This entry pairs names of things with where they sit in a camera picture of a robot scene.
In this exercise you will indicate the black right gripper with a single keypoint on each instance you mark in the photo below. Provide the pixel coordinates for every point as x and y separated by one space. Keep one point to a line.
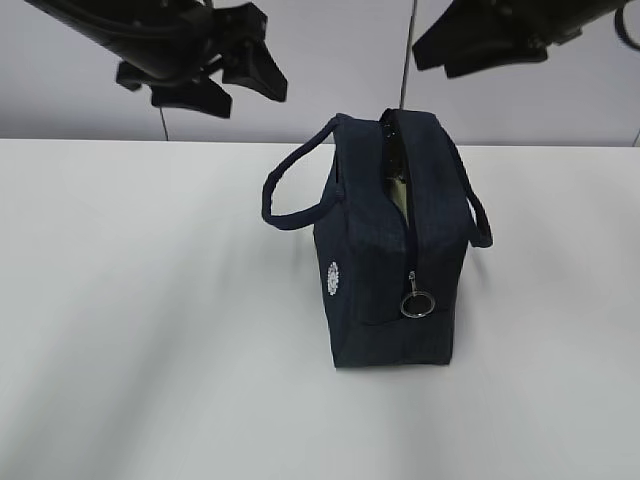
474 36

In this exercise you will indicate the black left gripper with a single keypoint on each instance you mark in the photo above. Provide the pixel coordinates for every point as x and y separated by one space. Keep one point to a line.
229 40

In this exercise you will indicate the green lidded glass lunch box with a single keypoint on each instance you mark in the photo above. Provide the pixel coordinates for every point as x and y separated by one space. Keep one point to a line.
397 192

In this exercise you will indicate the navy blue fabric lunch bag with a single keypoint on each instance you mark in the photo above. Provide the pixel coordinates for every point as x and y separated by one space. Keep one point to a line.
389 288

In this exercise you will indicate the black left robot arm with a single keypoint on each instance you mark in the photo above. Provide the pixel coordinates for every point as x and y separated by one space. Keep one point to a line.
129 29

